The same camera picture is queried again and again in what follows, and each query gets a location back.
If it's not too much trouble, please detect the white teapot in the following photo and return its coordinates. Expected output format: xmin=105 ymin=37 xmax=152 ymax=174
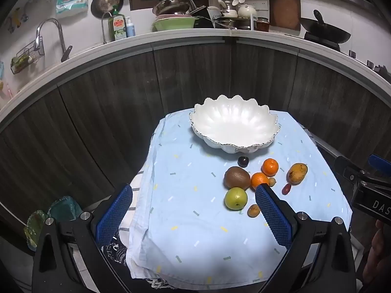
xmin=238 ymin=4 xmax=257 ymax=19

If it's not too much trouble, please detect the green dish soap bottle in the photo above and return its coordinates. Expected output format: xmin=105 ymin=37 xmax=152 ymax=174
xmin=108 ymin=5 xmax=127 ymax=42

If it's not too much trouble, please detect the white scalloped bowl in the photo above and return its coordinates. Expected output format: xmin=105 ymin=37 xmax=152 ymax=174
xmin=189 ymin=95 xmax=281 ymax=154

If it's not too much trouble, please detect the brown kiwi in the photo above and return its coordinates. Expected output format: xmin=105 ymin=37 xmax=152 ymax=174
xmin=224 ymin=166 xmax=251 ymax=190

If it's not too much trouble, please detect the blue pump bottle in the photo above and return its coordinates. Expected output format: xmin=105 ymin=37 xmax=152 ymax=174
xmin=125 ymin=16 xmax=136 ymax=38

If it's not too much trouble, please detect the chrome kitchen faucet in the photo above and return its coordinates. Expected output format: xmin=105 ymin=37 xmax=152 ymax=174
xmin=33 ymin=18 xmax=73 ymax=63

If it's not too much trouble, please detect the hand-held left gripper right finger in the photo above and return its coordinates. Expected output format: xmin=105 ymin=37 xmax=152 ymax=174
xmin=254 ymin=184 xmax=357 ymax=293

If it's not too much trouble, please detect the hanging frying pan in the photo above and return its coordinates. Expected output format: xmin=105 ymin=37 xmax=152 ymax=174
xmin=91 ymin=0 xmax=124 ymax=19

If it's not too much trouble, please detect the teal plastic bag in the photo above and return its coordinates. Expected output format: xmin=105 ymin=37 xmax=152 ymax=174
xmin=49 ymin=195 xmax=83 ymax=223

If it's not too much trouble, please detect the yellow-green plastic bag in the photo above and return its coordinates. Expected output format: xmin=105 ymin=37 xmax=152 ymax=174
xmin=24 ymin=209 xmax=51 ymax=249

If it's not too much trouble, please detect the grey metal table frame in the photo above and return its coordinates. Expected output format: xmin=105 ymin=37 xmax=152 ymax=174
xmin=305 ymin=128 xmax=340 ymax=160

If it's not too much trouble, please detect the light blue patterned cloth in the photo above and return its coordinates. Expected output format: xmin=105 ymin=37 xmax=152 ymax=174
xmin=126 ymin=110 xmax=353 ymax=281

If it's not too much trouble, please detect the steel dish rack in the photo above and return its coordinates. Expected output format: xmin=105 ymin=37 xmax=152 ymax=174
xmin=214 ymin=17 xmax=257 ymax=30

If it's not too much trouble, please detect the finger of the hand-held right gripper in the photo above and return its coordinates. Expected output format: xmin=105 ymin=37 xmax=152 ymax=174
xmin=334 ymin=156 xmax=371 ymax=191
xmin=367 ymin=153 xmax=391 ymax=178

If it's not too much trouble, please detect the green apple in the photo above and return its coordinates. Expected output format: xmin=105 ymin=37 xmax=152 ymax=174
xmin=224 ymin=187 xmax=248 ymax=210

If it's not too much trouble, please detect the white lidded saucepan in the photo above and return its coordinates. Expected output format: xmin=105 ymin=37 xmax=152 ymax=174
xmin=208 ymin=0 xmax=239 ymax=18

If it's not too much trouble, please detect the black wire sink basket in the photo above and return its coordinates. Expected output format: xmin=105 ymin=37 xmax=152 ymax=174
xmin=10 ymin=41 xmax=45 ymax=74

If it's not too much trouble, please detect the yellow mango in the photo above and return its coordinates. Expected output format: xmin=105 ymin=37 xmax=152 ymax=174
xmin=286 ymin=163 xmax=308 ymax=185

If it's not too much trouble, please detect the black induction cooker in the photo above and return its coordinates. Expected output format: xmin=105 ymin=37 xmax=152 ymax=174
xmin=304 ymin=32 xmax=341 ymax=52

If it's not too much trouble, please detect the dark wood kitchen cabinet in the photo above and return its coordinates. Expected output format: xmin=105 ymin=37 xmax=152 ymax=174
xmin=0 ymin=33 xmax=391 ymax=251

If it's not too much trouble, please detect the green plastic basin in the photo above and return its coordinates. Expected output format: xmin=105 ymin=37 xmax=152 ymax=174
xmin=152 ymin=16 xmax=199 ymax=32

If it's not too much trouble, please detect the black wok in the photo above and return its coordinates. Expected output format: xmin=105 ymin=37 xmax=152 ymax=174
xmin=300 ymin=10 xmax=352 ymax=44

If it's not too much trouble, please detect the wooden cutting board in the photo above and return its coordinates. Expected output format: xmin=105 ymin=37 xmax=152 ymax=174
xmin=268 ymin=0 xmax=301 ymax=31

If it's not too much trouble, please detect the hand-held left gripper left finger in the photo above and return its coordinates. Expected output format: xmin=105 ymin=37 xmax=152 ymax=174
xmin=32 ymin=184 xmax=135 ymax=293

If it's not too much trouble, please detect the person's right hand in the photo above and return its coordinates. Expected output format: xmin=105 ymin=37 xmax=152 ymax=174
xmin=363 ymin=220 xmax=391 ymax=286

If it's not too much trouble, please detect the orange mandarin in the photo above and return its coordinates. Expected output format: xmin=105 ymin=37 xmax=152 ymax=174
xmin=262 ymin=158 xmax=279 ymax=177
xmin=250 ymin=172 xmax=270 ymax=191

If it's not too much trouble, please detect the black knife block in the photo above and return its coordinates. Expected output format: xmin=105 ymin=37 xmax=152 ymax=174
xmin=191 ymin=5 xmax=214 ymax=29

